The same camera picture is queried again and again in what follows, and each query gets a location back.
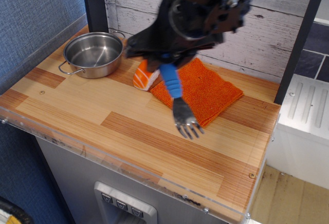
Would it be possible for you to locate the yellow black object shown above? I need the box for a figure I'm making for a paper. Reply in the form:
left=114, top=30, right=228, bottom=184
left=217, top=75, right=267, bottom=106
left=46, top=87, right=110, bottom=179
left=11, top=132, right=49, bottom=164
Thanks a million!
left=1, top=199, right=34, bottom=224

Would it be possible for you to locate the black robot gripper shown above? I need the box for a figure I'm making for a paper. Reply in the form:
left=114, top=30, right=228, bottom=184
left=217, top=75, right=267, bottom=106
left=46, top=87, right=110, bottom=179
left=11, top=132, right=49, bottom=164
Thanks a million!
left=126, top=0, right=250, bottom=71

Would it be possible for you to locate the white grooved cabinet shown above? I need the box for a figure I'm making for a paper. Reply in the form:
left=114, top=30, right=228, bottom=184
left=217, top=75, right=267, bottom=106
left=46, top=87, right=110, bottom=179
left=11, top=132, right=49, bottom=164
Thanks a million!
left=267, top=74, right=328, bottom=189

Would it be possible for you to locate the clear acrylic table edge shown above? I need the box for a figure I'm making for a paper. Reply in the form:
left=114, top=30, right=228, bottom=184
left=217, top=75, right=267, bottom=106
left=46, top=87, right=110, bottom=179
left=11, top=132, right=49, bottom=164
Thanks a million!
left=1, top=98, right=280, bottom=223

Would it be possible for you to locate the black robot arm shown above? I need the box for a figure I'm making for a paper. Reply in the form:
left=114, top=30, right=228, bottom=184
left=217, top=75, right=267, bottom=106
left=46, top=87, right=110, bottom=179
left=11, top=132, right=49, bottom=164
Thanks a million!
left=126, top=0, right=251, bottom=72

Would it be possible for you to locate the stainless steel pot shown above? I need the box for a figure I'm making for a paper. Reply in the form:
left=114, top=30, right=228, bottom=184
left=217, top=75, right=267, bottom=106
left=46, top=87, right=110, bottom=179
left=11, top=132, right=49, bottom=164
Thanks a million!
left=58, top=31, right=123, bottom=79

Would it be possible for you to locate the salmon sushi toy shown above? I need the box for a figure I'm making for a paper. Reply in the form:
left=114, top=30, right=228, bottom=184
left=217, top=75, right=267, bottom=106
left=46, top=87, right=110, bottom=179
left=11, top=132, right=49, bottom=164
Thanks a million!
left=133, top=60, right=160, bottom=91

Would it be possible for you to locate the blue handled metal fork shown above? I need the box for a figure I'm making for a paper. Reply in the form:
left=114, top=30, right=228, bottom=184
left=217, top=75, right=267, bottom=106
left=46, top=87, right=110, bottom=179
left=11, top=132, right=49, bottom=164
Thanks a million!
left=159, top=64, right=204, bottom=139

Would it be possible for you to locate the black right frame post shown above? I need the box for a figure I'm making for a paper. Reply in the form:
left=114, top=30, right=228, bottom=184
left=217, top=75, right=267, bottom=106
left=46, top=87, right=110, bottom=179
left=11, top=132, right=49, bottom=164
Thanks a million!
left=274, top=0, right=322, bottom=105

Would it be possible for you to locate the orange knitted cloth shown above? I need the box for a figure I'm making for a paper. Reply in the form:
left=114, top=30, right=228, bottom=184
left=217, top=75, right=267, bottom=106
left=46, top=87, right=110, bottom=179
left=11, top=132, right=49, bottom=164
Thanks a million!
left=150, top=57, right=244, bottom=129

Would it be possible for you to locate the silver dispenser panel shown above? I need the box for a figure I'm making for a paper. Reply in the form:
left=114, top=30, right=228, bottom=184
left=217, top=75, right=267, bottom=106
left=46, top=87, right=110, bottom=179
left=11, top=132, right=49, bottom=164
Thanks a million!
left=94, top=181, right=158, bottom=223

